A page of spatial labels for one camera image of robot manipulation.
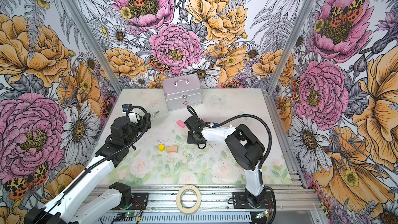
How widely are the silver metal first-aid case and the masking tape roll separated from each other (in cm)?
51

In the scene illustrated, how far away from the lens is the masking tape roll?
2.32 feet

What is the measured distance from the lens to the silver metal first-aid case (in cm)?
104
